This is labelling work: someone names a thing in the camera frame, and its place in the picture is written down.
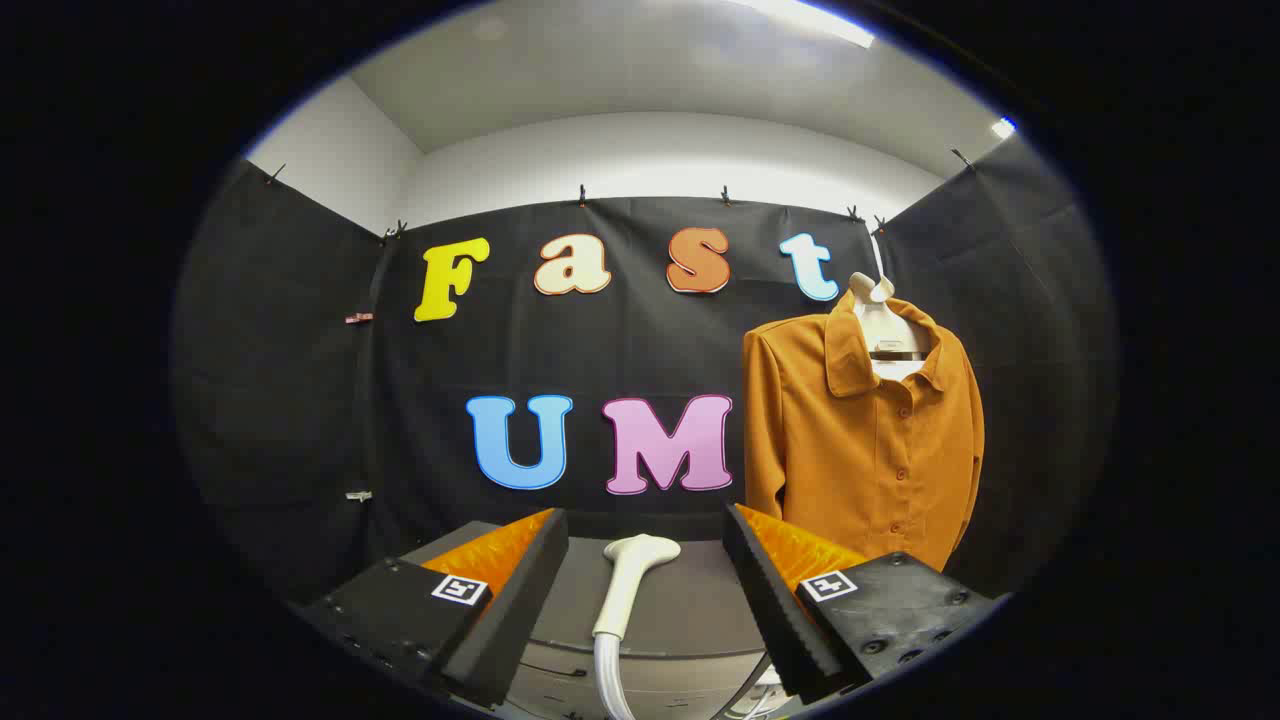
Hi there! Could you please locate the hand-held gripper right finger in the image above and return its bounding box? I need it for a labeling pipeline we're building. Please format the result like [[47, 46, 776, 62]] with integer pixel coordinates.
[[722, 503, 1001, 706]]

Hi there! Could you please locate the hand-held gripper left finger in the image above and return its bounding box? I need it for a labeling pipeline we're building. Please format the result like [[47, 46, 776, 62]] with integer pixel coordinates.
[[295, 507, 571, 711]]

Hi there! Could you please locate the white garment steamer head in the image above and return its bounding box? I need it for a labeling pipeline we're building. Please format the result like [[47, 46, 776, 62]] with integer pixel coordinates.
[[592, 534, 682, 641]]

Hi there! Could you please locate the orange button shirt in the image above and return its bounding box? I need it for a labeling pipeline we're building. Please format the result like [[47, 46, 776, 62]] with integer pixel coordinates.
[[742, 290, 986, 573]]

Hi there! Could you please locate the black backdrop cloth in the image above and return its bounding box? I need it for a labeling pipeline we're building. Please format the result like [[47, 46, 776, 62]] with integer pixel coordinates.
[[172, 135, 1116, 611]]

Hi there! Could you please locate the white mannequin torso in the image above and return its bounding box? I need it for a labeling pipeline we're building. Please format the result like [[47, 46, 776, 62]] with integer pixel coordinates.
[[848, 235, 936, 381]]

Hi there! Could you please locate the long ceiling light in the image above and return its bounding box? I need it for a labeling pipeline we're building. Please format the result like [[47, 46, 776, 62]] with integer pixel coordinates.
[[730, 0, 876, 49]]

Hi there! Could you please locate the black cable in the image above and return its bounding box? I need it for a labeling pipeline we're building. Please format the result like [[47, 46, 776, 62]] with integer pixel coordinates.
[[715, 650, 776, 720]]

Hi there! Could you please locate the white steamer hose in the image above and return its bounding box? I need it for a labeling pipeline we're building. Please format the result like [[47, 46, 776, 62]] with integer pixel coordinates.
[[593, 632, 641, 720]]

